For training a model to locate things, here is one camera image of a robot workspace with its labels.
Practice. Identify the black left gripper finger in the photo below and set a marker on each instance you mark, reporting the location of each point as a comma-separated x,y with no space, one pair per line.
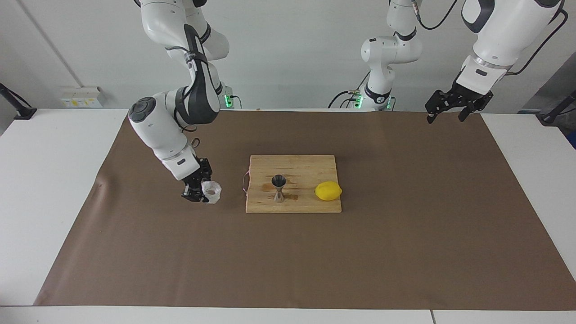
438,101
469,111

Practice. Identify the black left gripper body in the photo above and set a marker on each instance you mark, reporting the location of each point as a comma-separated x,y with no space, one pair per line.
468,98

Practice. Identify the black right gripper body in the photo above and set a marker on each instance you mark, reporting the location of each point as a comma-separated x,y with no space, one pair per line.
198,175

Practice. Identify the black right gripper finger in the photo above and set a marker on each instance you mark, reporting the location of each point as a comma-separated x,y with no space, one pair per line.
193,195

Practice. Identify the small clear glass cup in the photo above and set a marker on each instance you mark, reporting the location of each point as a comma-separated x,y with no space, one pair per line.
212,192

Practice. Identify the steel double jigger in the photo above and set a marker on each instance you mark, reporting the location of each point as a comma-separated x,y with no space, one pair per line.
279,193

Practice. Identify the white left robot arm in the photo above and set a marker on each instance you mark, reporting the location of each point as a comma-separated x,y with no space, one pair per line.
499,31

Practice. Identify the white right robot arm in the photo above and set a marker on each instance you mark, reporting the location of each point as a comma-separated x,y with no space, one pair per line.
157,130

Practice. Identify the black clamp stand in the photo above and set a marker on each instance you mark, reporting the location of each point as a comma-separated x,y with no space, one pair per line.
558,110
18,108

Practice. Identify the wooden cutting board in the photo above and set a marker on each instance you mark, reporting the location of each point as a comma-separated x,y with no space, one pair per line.
297,168

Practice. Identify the brown paper table mat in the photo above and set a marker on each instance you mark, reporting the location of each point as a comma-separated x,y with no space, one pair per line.
288,261

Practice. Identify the yellow lemon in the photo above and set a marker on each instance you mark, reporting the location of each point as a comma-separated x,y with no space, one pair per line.
328,191

